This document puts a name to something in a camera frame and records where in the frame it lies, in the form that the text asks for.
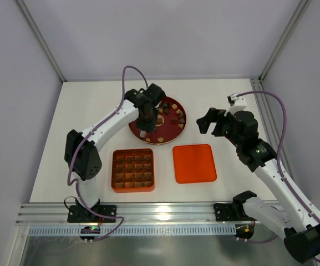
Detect silver metal tongs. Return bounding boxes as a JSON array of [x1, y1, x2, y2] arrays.
[[139, 126, 149, 139]]

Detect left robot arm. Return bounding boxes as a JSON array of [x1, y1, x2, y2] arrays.
[[64, 84, 166, 210]]

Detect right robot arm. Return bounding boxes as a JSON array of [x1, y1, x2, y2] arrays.
[[196, 108, 320, 263]]

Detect orange chocolate box tray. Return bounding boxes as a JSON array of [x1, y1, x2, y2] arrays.
[[111, 149, 155, 193]]

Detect red round plate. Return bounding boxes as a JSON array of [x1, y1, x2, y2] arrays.
[[129, 97, 187, 145]]

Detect orange box lid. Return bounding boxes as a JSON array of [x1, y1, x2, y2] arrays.
[[172, 144, 217, 184]]

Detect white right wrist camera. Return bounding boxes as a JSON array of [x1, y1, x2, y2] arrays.
[[227, 94, 247, 115]]

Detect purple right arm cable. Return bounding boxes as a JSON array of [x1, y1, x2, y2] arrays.
[[236, 90, 320, 265]]

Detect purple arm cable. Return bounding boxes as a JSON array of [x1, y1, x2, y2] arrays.
[[236, 90, 320, 265], [67, 65, 149, 242]]

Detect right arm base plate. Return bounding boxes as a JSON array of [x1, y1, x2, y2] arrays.
[[214, 202, 250, 222]]

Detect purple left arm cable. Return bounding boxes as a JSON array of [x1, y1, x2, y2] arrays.
[[67, 65, 149, 242]]

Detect white slotted cable duct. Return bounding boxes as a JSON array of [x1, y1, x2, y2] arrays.
[[28, 224, 236, 237]]

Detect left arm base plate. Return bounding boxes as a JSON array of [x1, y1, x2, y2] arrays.
[[67, 204, 117, 223]]

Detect aluminium front rail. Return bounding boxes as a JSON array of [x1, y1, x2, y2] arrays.
[[16, 201, 282, 226]]

